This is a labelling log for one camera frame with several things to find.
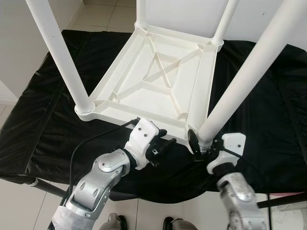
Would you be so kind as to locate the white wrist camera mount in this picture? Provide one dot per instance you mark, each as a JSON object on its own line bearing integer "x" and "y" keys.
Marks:
{"x": 142, "y": 141}
{"x": 229, "y": 149}

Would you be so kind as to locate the grey robot foot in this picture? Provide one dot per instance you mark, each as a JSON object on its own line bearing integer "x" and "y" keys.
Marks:
{"x": 180, "y": 224}
{"x": 113, "y": 222}

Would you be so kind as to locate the white plastic table top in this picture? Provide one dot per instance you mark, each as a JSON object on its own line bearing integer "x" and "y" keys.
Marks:
{"x": 158, "y": 72}

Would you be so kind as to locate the white round stool base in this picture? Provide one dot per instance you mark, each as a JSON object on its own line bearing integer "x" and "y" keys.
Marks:
{"x": 290, "y": 215}

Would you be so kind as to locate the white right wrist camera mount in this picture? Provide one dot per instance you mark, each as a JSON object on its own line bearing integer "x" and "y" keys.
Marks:
{"x": 229, "y": 149}

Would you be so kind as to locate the black cloth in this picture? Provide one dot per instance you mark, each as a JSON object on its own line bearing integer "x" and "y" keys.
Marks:
{"x": 268, "y": 143}

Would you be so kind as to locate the dark grey table base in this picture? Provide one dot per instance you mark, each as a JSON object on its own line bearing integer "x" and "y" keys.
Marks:
{"x": 124, "y": 195}

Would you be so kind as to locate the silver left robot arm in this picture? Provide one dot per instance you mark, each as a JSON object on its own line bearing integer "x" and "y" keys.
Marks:
{"x": 96, "y": 187}

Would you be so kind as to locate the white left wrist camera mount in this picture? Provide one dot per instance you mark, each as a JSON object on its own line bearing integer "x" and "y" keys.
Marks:
{"x": 142, "y": 141}

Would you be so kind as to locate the black metal table leg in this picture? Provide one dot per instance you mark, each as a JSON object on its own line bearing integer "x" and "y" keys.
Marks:
{"x": 48, "y": 187}

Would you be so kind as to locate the black metal bar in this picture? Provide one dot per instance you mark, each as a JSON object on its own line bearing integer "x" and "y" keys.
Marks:
{"x": 283, "y": 199}

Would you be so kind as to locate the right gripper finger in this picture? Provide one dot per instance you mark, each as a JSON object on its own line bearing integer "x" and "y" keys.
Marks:
{"x": 194, "y": 141}

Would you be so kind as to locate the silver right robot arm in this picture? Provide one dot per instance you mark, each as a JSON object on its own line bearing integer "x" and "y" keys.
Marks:
{"x": 242, "y": 201}

